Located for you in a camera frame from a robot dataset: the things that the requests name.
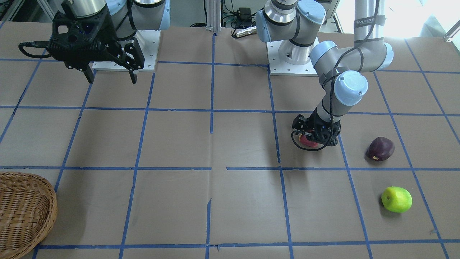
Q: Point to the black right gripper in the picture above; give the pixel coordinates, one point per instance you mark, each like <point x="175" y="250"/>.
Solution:
<point x="114" y="39"/>

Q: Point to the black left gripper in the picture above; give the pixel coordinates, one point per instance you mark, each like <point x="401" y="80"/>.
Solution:
<point x="312" y="123"/>

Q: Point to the red apple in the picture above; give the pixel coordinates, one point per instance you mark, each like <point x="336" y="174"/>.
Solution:
<point x="306" y="142"/>

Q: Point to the dark purple apple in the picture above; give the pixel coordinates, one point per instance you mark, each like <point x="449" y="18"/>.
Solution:
<point x="380" y="149"/>

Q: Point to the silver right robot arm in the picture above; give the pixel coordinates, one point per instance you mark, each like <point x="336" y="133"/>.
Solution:
<point x="130" y="16"/>

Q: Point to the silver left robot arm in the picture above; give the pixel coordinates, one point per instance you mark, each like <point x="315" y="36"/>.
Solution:
<point x="296" y="24"/>

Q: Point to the woven wicker basket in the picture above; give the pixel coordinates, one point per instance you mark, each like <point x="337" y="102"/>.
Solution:
<point x="28" y="211"/>

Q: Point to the green apple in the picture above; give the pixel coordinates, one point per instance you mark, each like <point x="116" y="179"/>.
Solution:
<point x="396" y="199"/>

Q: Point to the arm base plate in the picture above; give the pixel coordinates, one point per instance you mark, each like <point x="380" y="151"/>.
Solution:
<point x="287" y="59"/>
<point x="149" y="42"/>

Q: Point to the aluminium frame post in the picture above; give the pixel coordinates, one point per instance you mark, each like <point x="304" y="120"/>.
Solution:
<point x="213" y="15"/>

